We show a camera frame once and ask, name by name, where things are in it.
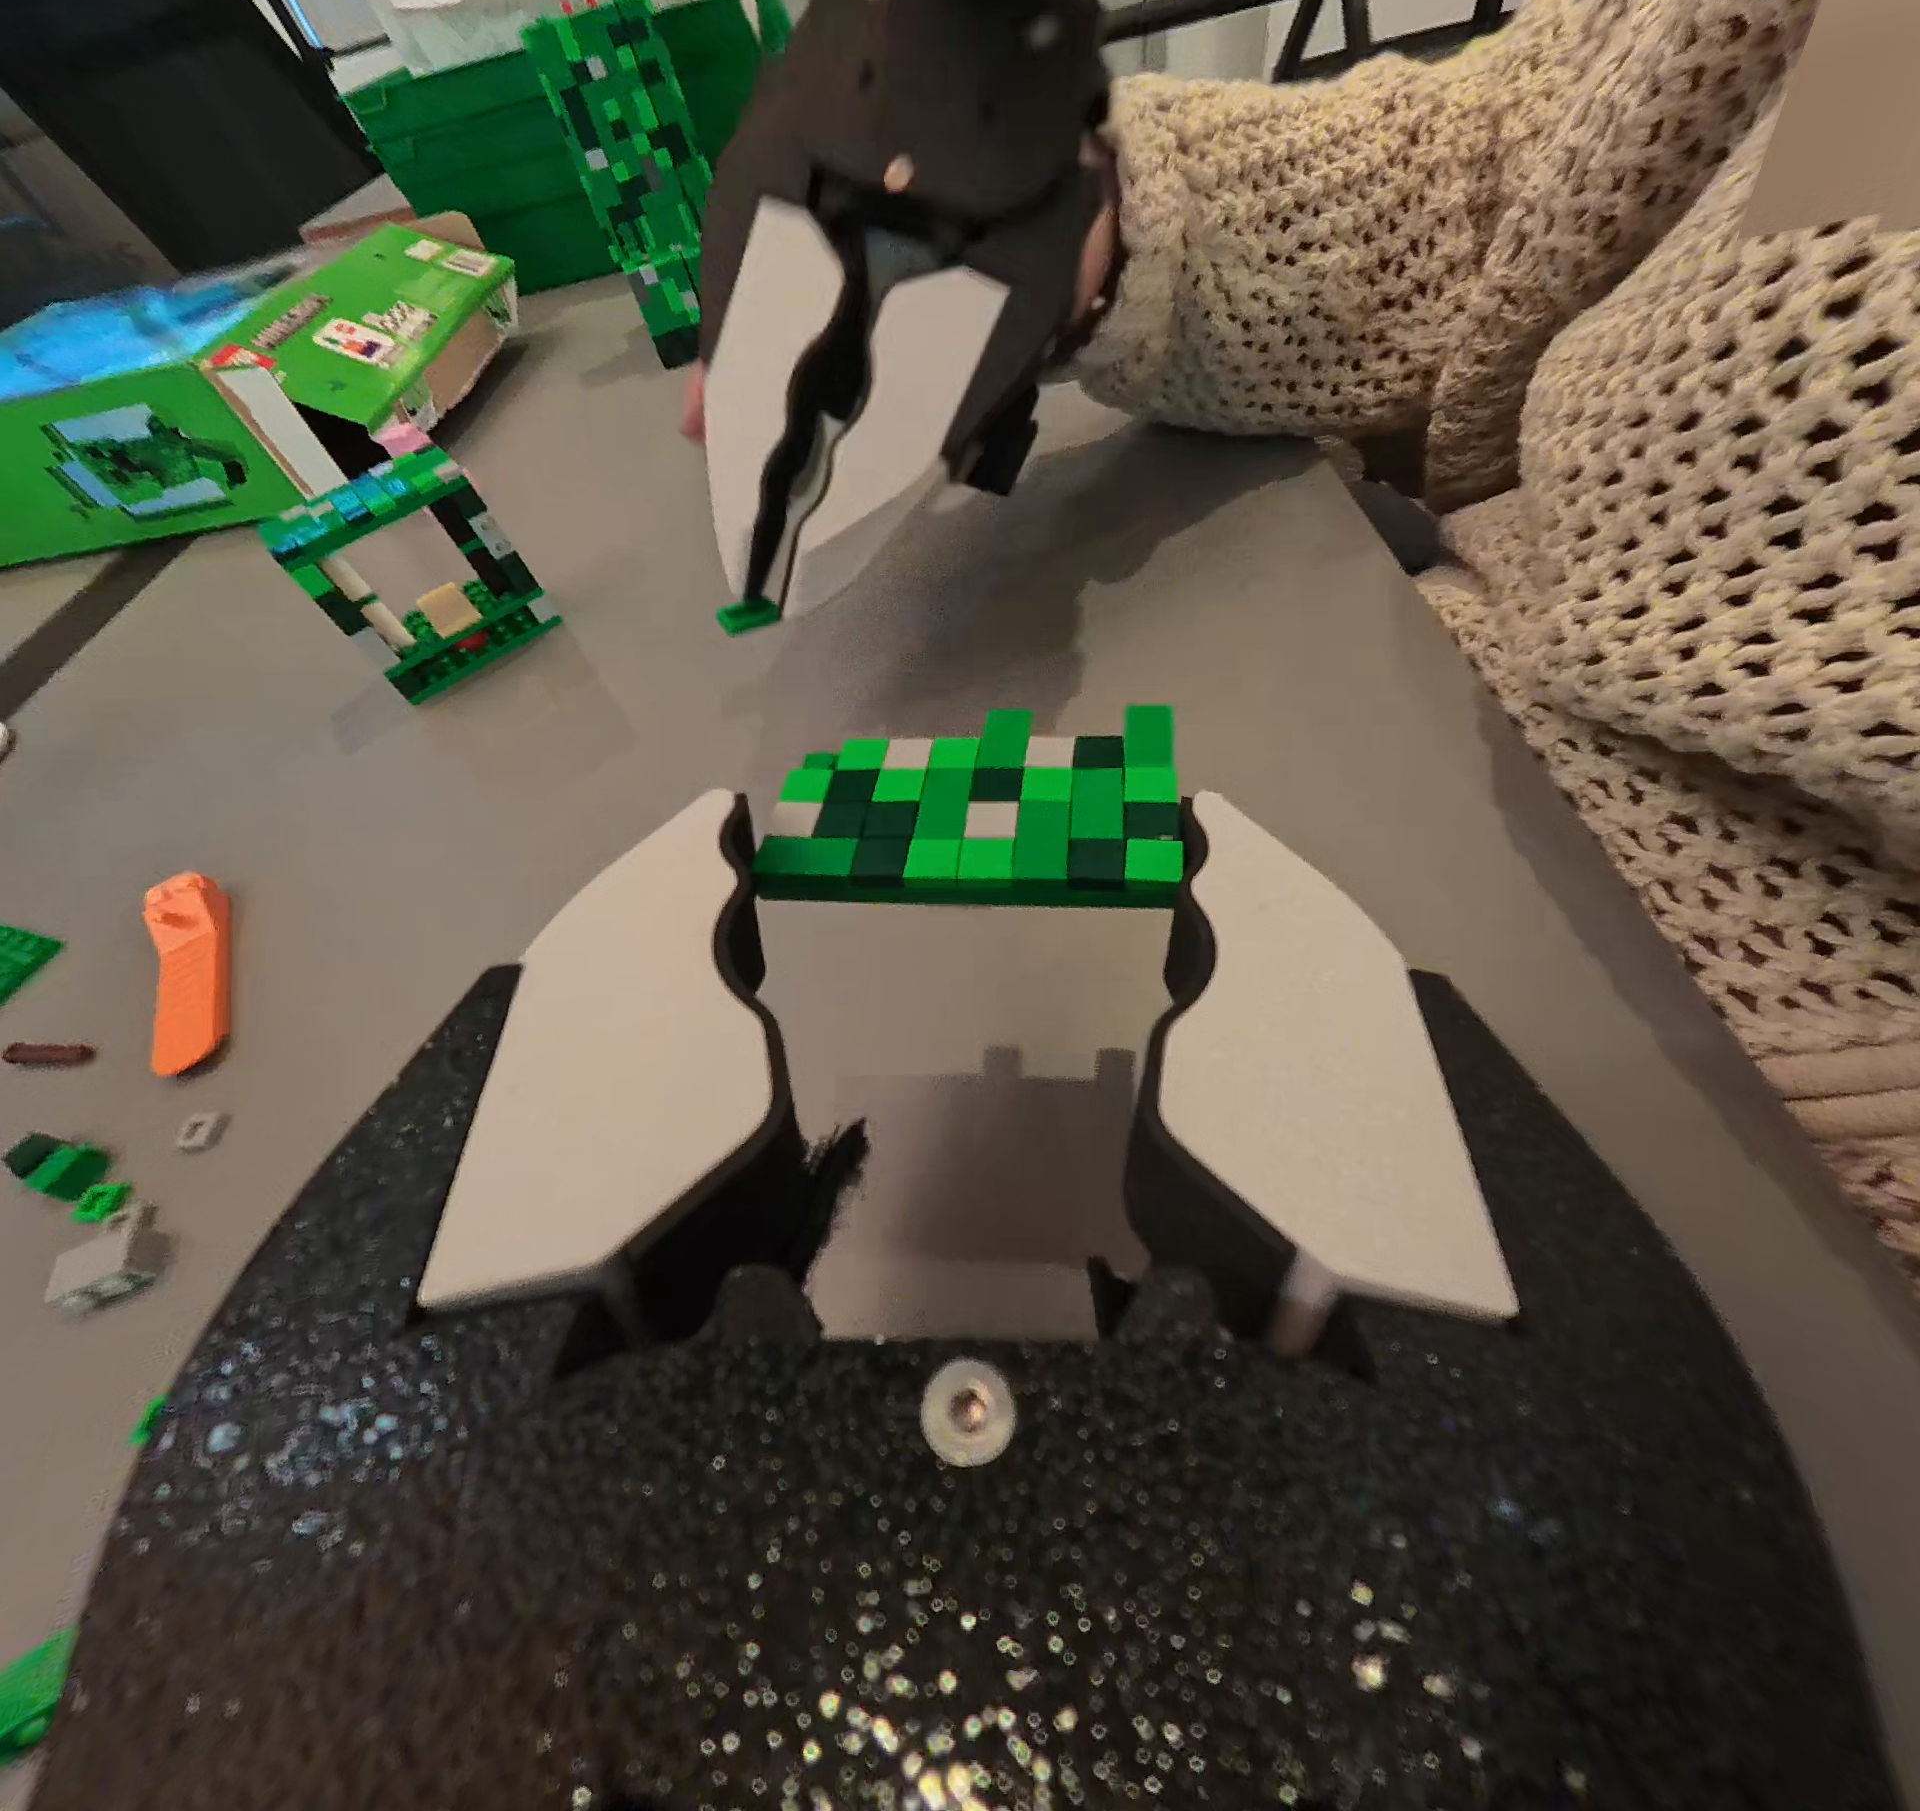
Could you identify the person's right hand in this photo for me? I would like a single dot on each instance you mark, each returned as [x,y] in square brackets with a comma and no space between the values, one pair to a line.
[1105,267]

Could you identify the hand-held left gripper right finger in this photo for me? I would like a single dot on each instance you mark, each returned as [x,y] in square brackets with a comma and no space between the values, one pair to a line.
[1318,1090]

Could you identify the small grey lego piece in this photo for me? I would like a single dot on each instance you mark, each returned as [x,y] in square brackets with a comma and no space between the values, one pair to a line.
[199,1131]

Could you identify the small green lego piece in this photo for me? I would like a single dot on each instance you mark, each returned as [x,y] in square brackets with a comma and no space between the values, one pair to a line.
[146,1421]

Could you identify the green lego brick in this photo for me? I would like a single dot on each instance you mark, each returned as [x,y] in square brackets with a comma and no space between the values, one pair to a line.
[748,617]

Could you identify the brown lego piece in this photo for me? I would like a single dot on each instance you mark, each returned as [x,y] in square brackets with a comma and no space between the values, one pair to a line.
[43,1054]

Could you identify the orange brick separator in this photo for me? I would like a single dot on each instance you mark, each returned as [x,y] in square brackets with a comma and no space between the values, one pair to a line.
[188,971]

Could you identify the green lego box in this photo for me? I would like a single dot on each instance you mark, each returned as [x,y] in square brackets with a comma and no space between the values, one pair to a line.
[196,403]

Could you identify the person's cream knit sweater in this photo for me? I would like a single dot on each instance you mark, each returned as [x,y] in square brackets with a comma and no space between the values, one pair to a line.
[1726,670]

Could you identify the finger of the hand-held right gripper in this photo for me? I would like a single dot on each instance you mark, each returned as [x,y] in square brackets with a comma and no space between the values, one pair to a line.
[901,403]
[760,371]

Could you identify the green lego plate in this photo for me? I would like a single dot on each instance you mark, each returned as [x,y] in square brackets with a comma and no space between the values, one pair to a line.
[21,960]
[30,1685]

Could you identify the green plastic crate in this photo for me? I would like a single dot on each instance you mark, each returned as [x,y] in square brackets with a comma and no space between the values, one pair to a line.
[465,177]

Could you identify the pile of loose lego pieces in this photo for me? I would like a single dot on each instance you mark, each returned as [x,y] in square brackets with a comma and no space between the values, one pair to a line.
[58,1171]

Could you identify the person's right forearm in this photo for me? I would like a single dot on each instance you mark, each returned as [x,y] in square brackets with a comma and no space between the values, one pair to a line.
[1350,252]

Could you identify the black panel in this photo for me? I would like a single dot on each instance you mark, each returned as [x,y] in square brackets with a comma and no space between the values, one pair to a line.
[167,103]

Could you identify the green mosaic lego panel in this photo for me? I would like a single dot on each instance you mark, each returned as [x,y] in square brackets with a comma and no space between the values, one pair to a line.
[976,831]

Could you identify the green lego creeper figure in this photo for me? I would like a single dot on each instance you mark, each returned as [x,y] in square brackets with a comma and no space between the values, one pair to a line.
[621,159]

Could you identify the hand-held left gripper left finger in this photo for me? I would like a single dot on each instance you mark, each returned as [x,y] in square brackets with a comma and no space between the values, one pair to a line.
[599,1122]

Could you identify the green lego frame structure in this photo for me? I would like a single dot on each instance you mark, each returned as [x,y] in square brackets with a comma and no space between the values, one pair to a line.
[434,599]

